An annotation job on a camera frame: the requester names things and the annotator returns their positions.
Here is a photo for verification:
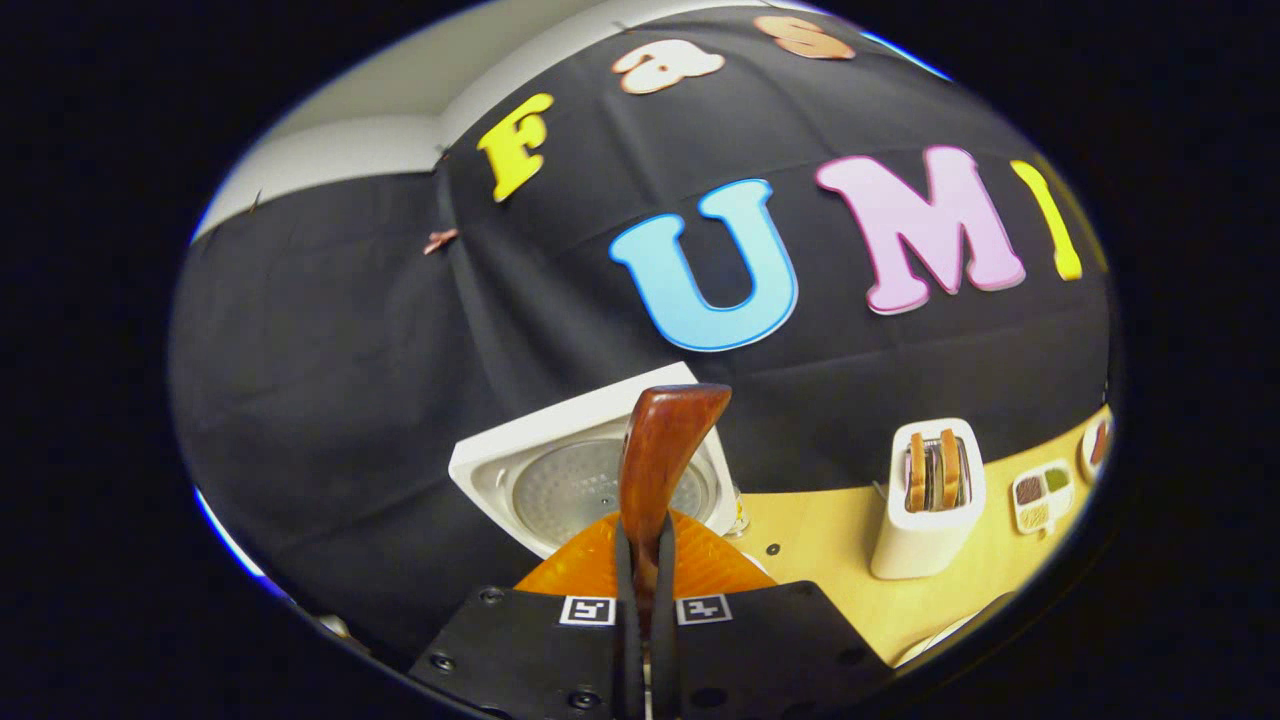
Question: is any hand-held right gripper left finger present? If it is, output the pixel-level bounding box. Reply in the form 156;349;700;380
408;510;647;720

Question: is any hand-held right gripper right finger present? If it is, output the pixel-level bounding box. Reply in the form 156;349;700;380
648;510;896;720

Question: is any brown wooden spoon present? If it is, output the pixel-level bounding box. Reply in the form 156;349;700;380
618;384;734;631

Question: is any white rice cooker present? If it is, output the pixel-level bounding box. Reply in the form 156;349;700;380
448;362;742;561

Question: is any clear plastic rice container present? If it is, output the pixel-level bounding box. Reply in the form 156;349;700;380
895;590;1017;670

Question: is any white toaster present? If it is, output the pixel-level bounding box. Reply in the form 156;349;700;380
870;417;989;582

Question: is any toasted bread slice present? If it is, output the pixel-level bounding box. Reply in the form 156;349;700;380
905;432;928;513
939;429;963;509

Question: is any black backdrop cloth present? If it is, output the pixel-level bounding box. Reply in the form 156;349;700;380
168;5;1113;661

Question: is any white divided bean dish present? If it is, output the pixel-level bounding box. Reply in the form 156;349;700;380
1010;458;1077;537

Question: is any small white round plate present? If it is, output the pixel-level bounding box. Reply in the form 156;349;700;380
1080;415;1114;487

